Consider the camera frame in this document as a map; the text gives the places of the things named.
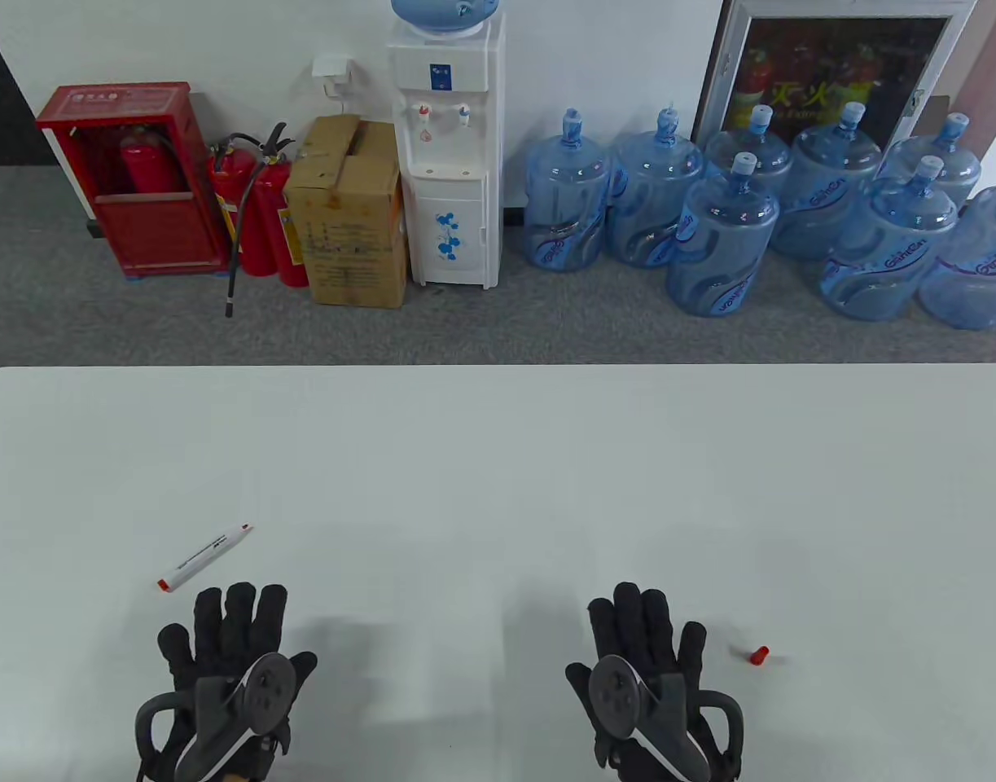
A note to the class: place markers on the person's left hand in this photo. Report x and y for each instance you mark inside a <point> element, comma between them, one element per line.
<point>237,619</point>

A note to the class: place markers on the blue dispenser water bottle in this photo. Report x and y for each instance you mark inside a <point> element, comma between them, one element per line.
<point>445,15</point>

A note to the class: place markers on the white wall socket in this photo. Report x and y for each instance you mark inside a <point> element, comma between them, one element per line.
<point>332,67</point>

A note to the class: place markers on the red marker cap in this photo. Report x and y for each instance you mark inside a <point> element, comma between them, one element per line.
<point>760,656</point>

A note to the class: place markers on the red fire extinguisher cabinet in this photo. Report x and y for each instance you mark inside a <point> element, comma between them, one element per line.
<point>155,236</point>

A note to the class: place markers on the person's right hand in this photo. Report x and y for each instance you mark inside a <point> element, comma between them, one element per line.
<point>640,627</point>

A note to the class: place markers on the brown cardboard box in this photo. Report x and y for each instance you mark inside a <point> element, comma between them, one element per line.
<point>351,236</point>

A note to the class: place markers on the group of blue water jugs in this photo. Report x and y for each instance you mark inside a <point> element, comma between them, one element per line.
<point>721,236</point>

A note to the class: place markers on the red fire extinguisher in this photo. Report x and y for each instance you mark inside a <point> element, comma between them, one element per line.
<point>257,252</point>
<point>283,236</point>
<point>147,167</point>

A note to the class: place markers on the white marker with red end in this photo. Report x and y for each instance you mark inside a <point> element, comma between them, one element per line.
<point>204,557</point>

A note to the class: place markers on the white water dispenser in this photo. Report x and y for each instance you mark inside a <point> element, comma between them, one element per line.
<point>453,195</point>

